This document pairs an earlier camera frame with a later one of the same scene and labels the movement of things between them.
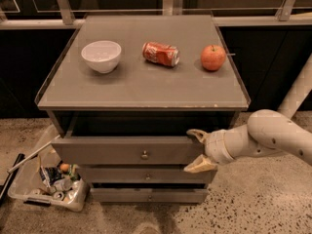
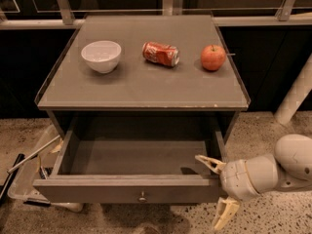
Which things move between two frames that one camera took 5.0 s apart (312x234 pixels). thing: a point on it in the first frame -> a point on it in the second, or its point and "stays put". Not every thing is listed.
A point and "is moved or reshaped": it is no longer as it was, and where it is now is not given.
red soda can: (167, 55) stays put
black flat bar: (9, 181) stays put
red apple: (213, 58) stays put
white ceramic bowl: (102, 55) stays put
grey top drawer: (124, 149) is moved or reshaped
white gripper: (214, 145) -> (234, 179)
